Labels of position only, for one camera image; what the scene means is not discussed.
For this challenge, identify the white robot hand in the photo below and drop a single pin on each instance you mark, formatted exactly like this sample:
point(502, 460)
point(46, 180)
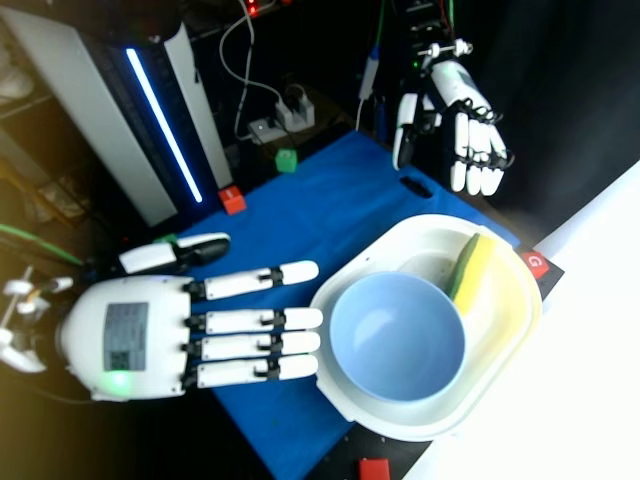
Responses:
point(125, 330)
point(457, 82)

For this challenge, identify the yellow and green sponge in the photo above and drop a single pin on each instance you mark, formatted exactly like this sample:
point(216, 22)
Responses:
point(480, 270)

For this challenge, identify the light blue bowl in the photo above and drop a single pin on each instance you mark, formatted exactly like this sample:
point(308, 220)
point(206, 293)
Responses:
point(397, 340)

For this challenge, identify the red block letter I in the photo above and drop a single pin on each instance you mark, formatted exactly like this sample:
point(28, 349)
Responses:
point(232, 201)

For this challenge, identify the white power strip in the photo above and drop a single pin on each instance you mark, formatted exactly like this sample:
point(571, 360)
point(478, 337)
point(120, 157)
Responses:
point(285, 117)

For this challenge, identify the green block letter Y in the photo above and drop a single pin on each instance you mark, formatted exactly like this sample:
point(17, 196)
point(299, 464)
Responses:
point(286, 161)

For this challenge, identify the red block letter G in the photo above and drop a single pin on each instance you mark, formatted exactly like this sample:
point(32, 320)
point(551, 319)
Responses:
point(535, 262)

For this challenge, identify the blue cloth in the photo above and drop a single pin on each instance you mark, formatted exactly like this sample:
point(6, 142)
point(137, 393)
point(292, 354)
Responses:
point(310, 225)

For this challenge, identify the white column with blue light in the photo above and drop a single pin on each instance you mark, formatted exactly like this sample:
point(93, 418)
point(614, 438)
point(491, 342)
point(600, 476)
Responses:
point(85, 115)

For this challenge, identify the white perforated drain basin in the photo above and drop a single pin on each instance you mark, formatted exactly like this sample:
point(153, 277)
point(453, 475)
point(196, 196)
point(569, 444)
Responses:
point(500, 360)

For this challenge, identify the plain red block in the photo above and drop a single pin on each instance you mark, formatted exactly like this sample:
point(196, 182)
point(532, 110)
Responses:
point(374, 470)

